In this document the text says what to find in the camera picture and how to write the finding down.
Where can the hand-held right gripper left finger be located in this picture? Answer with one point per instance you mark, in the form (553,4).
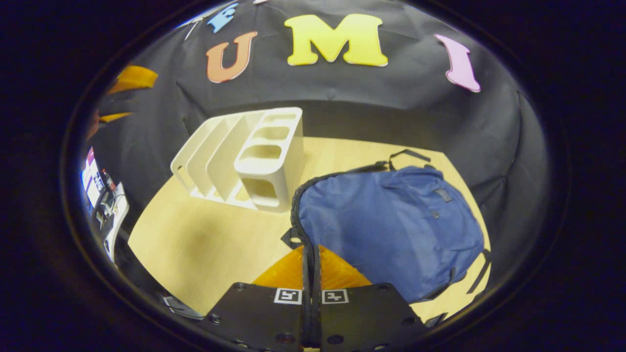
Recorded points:
(259,318)

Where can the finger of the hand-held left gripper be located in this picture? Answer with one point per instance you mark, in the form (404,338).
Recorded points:
(134,78)
(115,117)

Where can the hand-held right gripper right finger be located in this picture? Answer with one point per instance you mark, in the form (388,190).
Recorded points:
(367,318)

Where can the blue schoolbag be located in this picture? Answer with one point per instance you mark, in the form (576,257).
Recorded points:
(391,220)

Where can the white bookshelf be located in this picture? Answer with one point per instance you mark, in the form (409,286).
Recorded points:
(266,166)

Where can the background equipment clutter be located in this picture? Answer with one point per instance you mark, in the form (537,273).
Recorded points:
(115,210)

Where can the black backdrop cloth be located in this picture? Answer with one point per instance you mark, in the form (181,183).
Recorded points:
(391,98)

